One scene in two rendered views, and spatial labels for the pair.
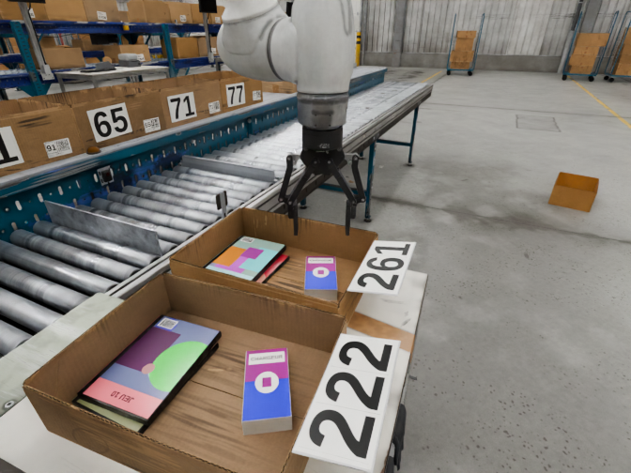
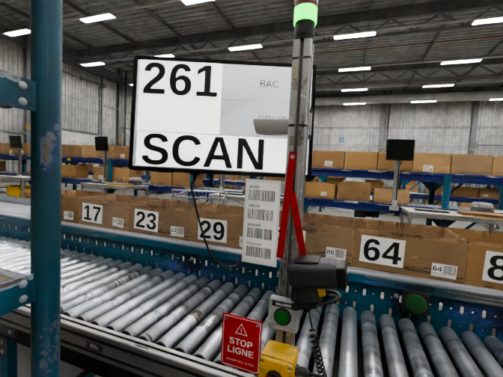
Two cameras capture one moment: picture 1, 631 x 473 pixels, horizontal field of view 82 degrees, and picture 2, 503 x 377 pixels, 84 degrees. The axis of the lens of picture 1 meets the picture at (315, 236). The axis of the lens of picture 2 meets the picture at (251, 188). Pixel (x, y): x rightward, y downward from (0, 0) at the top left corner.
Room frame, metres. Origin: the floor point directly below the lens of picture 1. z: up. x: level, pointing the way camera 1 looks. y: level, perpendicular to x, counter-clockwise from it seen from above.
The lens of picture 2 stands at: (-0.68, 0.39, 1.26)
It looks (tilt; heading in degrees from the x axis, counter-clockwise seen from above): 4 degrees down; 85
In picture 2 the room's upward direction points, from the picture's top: 3 degrees clockwise
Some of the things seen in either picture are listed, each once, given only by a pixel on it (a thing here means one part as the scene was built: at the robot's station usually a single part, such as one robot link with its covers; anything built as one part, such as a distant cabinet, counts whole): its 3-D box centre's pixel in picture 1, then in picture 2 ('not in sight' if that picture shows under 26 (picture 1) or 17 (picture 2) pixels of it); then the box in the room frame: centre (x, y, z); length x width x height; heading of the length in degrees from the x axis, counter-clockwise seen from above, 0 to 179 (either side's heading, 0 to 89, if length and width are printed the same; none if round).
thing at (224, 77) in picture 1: (222, 90); not in sight; (2.21, 0.53, 0.96); 0.39 x 0.29 x 0.17; 155
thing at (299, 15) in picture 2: not in sight; (305, 10); (-0.52, 1.01, 1.62); 0.05 x 0.05 x 0.06
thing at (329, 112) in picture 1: (322, 109); not in sight; (0.68, -0.01, 1.14); 0.09 x 0.09 x 0.06
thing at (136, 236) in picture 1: (100, 228); not in sight; (0.93, 0.63, 0.76); 0.46 x 0.01 x 0.09; 65
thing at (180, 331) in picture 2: not in sight; (202, 311); (-0.75, 1.41, 0.72); 0.52 x 0.05 x 0.05; 65
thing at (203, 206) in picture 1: (176, 203); not in sight; (1.20, 0.50, 0.72); 0.52 x 0.05 x 0.05; 65
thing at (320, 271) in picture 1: (320, 278); not in sight; (0.68, -0.01, 0.77); 0.13 x 0.07 x 0.04; 0
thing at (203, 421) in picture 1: (206, 370); not in sight; (0.39, 0.17, 0.80); 0.38 x 0.28 x 0.10; 70
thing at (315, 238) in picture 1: (280, 263); not in sight; (0.69, 0.08, 0.80); 0.38 x 0.28 x 0.10; 67
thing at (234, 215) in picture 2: not in sight; (236, 225); (-0.62, 1.86, 0.96); 0.39 x 0.29 x 0.17; 155
